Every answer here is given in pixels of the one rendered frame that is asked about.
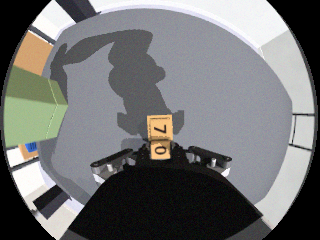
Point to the tan rectangular tray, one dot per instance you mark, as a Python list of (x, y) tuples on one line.
[(156, 117)]

